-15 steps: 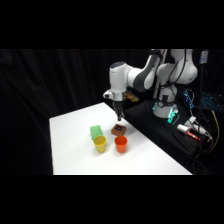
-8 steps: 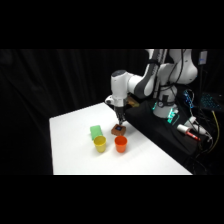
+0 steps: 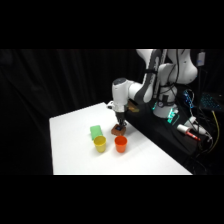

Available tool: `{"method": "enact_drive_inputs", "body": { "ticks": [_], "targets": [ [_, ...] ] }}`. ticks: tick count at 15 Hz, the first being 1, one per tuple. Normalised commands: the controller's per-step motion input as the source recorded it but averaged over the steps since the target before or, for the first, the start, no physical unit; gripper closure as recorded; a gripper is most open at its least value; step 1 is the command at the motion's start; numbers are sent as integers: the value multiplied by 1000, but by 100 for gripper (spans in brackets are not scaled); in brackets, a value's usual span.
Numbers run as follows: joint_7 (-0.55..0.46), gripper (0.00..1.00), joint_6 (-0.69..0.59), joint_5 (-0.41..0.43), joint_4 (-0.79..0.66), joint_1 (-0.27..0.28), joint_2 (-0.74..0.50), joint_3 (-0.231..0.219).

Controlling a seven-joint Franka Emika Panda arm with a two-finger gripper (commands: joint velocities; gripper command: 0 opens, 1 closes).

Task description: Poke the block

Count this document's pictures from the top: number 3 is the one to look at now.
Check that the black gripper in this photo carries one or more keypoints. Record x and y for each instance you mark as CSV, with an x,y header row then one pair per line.
x,y
120,115

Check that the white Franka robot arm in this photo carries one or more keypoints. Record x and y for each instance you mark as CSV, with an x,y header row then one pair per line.
x,y
120,90

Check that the brown wooden piece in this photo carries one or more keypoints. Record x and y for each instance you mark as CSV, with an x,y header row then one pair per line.
x,y
133,106

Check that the orange plastic cup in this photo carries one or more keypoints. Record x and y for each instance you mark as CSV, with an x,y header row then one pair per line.
x,y
121,145

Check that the green plastic cup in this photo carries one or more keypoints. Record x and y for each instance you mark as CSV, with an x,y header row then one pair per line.
x,y
95,131

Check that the yellow plastic cup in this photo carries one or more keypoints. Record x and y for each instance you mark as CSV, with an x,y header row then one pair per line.
x,y
100,144

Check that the green status light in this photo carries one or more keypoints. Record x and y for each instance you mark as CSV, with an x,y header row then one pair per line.
x,y
173,116

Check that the white cylinder with red tip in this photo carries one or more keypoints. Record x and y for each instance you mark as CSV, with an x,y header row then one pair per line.
x,y
185,130

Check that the black curtain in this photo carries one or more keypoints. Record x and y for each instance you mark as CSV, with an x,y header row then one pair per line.
x,y
50,83

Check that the blue-lit keyboard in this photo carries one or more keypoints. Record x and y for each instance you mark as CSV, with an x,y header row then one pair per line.
x,y
211,101

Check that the small white hanging box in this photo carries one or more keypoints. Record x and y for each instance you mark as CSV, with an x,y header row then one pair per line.
x,y
200,58

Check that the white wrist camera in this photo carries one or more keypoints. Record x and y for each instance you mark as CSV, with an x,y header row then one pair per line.
x,y
110,105

